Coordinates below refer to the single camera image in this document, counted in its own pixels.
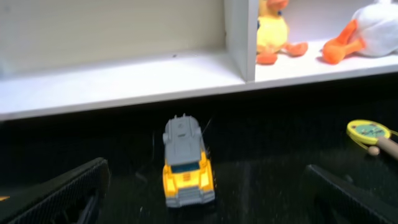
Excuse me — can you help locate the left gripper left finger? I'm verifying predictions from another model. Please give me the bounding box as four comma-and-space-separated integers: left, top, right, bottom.
0, 157, 111, 224

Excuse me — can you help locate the white plush goose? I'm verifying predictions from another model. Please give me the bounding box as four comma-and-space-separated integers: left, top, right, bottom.
322, 0, 398, 65

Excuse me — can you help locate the white shelf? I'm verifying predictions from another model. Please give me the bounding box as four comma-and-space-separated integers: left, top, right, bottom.
0, 0, 398, 122

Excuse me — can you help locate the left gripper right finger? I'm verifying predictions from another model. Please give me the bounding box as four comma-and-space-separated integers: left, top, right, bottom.
303, 164, 398, 224

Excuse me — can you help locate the yellow rattle drum toy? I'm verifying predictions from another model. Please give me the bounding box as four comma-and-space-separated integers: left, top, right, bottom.
346, 119, 398, 162

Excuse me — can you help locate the grey and yellow toy truck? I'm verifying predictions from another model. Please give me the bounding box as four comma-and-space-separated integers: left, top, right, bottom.
162, 113, 216, 208

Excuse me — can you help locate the yellow plush duck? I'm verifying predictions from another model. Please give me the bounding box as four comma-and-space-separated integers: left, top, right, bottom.
256, 0, 309, 65

